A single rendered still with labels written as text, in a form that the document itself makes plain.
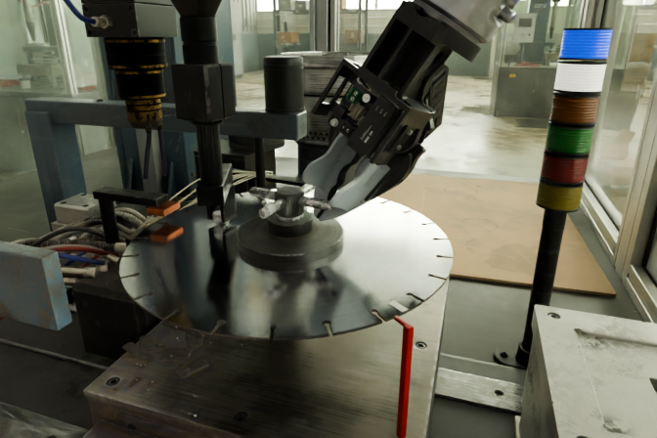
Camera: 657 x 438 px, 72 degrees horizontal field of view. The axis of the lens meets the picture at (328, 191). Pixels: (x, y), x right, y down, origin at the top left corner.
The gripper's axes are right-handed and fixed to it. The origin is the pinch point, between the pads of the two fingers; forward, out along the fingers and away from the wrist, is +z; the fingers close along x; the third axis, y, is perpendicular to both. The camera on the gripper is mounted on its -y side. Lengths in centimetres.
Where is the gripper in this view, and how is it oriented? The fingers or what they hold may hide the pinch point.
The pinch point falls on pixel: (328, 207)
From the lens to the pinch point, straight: 45.9
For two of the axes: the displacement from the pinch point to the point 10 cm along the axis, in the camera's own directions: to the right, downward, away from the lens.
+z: -5.2, 7.7, 3.8
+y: -5.0, 0.8, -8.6
